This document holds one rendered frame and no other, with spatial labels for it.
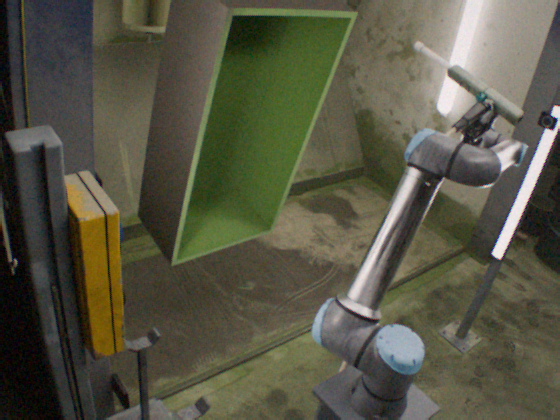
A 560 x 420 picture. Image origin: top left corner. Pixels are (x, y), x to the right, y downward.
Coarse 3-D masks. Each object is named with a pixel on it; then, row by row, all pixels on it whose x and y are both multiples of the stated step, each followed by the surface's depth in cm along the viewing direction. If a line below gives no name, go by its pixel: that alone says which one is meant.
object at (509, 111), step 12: (420, 48) 173; (444, 60) 168; (456, 72) 163; (468, 72) 162; (468, 84) 160; (480, 84) 159; (492, 96) 155; (480, 108) 155; (504, 108) 152; (516, 108) 151; (468, 120) 154; (516, 120) 150; (456, 132) 155
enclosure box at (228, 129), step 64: (192, 0) 157; (256, 0) 156; (320, 0) 177; (192, 64) 166; (256, 64) 216; (320, 64) 202; (192, 128) 176; (256, 128) 245; (192, 192) 250; (256, 192) 258; (192, 256) 225
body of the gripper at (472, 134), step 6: (468, 126) 164; (474, 126) 162; (480, 126) 162; (486, 126) 163; (468, 132) 166; (474, 132) 163; (480, 132) 165; (468, 138) 166; (474, 138) 163; (480, 138) 172; (468, 144) 169; (474, 144) 171; (480, 144) 172
